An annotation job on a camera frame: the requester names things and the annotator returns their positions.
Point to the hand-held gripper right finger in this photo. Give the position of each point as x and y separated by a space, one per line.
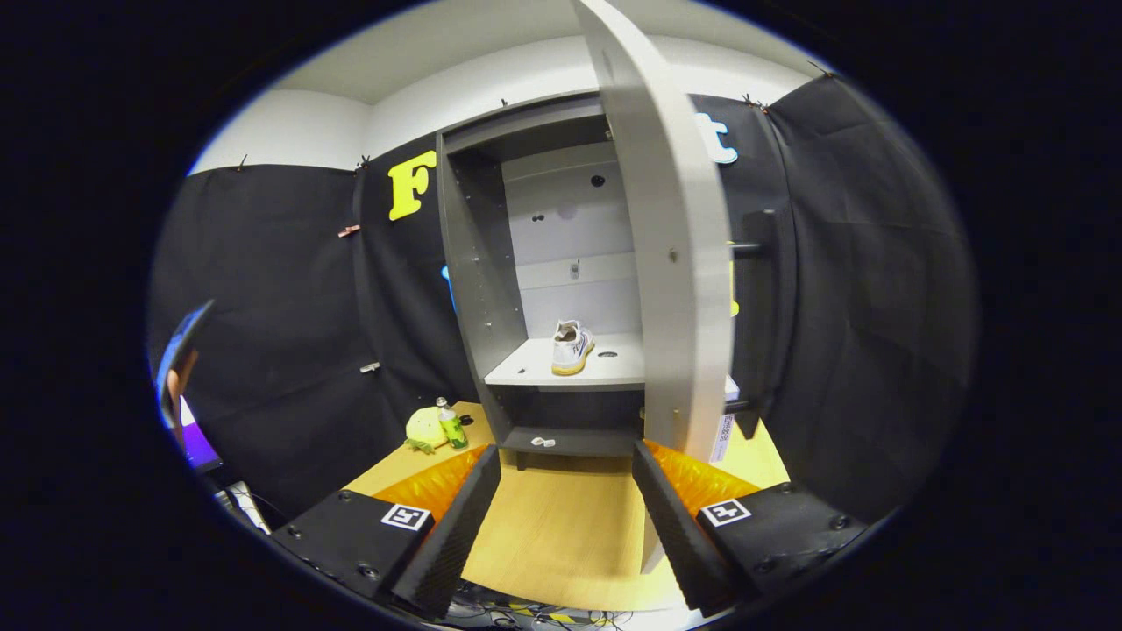
679 539

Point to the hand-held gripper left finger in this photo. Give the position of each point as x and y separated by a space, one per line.
460 535

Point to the white shoe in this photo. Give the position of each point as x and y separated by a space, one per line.
571 349

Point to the green drink bottle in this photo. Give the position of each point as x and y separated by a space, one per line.
452 429

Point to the yellow corn plush toy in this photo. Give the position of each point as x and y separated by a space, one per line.
425 428

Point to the grey cabinet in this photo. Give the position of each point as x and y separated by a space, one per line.
491 289

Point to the lit computer screen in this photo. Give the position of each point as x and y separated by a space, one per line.
200 447

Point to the black backdrop cloth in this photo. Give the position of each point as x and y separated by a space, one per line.
280 289

